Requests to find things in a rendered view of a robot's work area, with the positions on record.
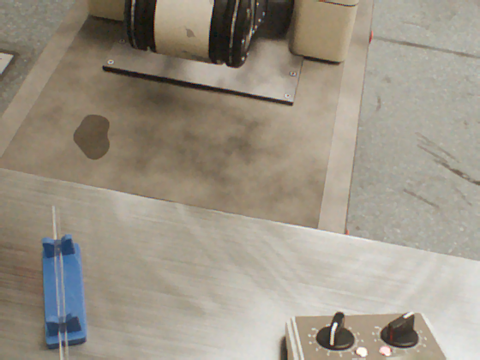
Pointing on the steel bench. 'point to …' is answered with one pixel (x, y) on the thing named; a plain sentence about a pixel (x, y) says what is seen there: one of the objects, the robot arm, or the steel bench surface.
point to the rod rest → (75, 291)
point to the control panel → (363, 332)
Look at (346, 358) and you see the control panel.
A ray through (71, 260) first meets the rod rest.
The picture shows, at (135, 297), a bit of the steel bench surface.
